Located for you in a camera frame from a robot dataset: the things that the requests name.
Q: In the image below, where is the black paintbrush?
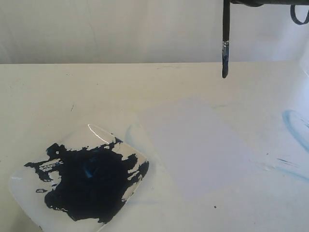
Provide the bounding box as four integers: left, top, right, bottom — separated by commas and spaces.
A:
222, 0, 230, 79

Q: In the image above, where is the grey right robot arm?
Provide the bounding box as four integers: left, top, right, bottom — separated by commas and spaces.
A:
230, 0, 309, 7

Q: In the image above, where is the white paper sheet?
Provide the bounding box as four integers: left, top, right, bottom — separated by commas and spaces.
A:
138, 96, 258, 205

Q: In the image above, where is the white square paint plate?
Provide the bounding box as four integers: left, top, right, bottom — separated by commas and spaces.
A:
9, 124, 149, 232

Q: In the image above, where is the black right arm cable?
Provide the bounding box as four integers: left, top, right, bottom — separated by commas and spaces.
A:
289, 4, 309, 25

